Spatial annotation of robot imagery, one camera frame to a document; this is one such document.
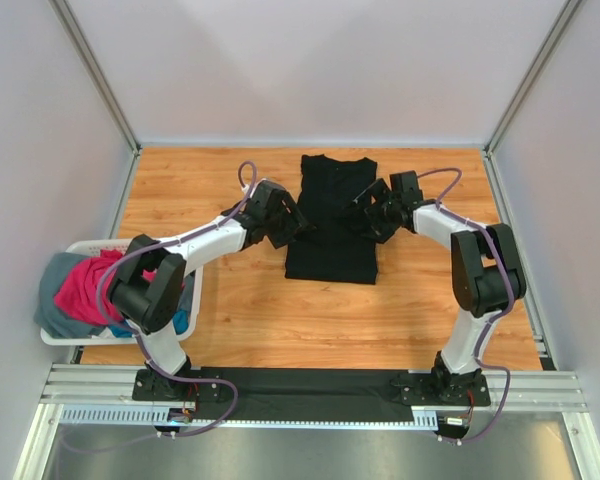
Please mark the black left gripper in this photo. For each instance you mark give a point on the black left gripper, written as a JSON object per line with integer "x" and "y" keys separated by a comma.
{"x": 295, "y": 223}

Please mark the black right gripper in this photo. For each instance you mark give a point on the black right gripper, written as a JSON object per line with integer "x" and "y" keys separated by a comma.
{"x": 380, "y": 192}

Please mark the black t-shirt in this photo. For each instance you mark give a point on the black t-shirt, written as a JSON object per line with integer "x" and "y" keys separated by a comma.
{"x": 332, "y": 251}

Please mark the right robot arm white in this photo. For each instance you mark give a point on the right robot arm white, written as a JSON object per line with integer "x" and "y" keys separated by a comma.
{"x": 486, "y": 274}

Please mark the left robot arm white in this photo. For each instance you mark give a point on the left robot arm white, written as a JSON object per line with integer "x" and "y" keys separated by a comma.
{"x": 145, "y": 285}

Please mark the white plastic laundry basket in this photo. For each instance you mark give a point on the white plastic laundry basket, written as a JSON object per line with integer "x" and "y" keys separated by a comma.
{"x": 189, "y": 300}

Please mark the blue t-shirt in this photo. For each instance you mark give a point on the blue t-shirt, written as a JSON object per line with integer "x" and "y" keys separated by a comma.
{"x": 180, "y": 321}

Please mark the black base mat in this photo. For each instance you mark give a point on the black base mat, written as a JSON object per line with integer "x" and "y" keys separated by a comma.
{"x": 335, "y": 394}

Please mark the pink t-shirt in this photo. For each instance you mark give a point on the pink t-shirt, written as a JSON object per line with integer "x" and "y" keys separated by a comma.
{"x": 77, "y": 294}

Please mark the grey t-shirt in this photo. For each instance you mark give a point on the grey t-shirt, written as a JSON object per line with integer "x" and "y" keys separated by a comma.
{"x": 48, "y": 316}

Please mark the slotted cable duct rail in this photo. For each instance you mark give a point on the slotted cable duct rail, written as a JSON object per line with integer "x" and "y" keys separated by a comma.
{"x": 163, "y": 416}

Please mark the aluminium frame post left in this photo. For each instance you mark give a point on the aluminium frame post left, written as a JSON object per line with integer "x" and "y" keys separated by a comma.
{"x": 78, "y": 38}

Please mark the aluminium frame post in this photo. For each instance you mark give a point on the aluminium frame post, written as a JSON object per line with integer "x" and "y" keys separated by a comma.
{"x": 548, "y": 46}
{"x": 78, "y": 38}

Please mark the aluminium frame post right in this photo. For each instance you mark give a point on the aluminium frame post right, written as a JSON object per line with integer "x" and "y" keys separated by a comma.
{"x": 548, "y": 46}

